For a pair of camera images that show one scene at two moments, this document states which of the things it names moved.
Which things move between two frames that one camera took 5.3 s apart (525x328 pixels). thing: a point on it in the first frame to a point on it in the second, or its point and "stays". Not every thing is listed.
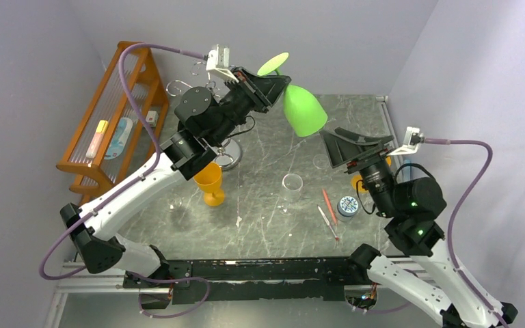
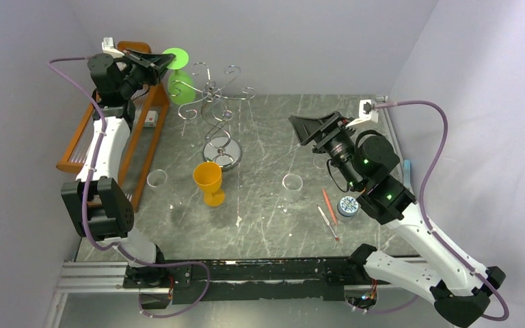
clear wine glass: (321, 161) stays
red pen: (333, 217) stays
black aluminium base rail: (186, 281) stays
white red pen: (325, 218) stays
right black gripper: (364, 156) to (325, 136)
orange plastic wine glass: (209, 180) stays
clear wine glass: (292, 184) stays
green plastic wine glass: (304, 113) to (180, 85)
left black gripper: (262, 93) to (152, 63)
